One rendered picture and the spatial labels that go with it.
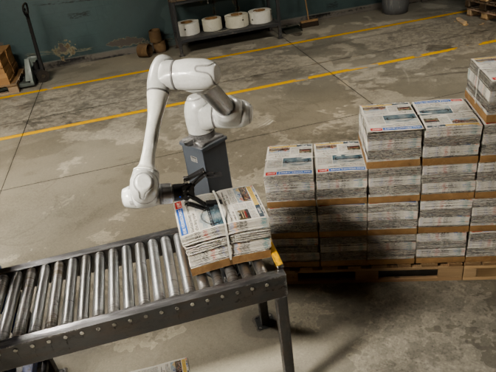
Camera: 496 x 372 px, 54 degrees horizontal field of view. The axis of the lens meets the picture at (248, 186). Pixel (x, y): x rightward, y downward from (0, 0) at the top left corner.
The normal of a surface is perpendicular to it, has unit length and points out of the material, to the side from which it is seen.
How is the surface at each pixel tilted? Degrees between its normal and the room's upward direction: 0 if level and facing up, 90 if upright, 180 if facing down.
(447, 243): 90
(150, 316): 90
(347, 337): 0
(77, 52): 90
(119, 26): 90
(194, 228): 5
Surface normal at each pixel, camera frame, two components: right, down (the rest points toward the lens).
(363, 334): -0.11, -0.85
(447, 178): -0.09, 0.52
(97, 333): 0.24, 0.48
